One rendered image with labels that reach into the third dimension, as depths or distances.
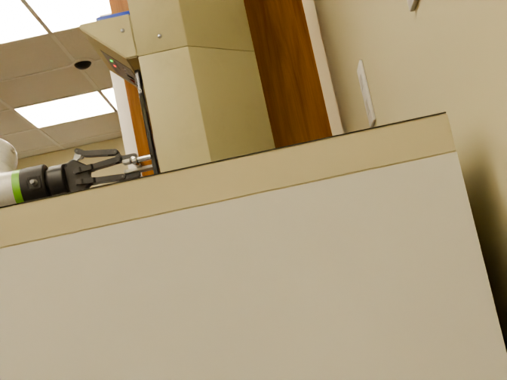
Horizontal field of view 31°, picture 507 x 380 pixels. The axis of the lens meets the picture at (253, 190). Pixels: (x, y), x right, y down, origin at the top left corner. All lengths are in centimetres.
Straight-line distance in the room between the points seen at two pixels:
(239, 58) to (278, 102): 28
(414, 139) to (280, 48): 152
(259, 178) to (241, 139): 115
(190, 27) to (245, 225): 120
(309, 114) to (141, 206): 148
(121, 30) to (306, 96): 55
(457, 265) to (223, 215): 22
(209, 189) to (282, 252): 9
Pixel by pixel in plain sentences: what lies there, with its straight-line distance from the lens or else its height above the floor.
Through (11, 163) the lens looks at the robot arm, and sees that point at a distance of 220.
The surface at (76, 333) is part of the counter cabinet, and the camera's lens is 89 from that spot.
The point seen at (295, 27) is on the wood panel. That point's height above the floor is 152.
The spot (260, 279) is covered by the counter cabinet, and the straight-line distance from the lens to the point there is 86.
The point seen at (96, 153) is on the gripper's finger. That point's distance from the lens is 209.
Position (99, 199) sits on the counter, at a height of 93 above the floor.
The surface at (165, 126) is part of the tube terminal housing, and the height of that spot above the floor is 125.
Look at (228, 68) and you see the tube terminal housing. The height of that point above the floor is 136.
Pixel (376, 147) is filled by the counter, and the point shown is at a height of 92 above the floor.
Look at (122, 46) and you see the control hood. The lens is 203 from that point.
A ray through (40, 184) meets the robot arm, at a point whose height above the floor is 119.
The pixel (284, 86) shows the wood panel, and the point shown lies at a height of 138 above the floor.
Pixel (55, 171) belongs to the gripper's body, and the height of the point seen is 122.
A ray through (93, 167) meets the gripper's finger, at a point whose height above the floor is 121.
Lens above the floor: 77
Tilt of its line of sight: 9 degrees up
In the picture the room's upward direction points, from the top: 12 degrees counter-clockwise
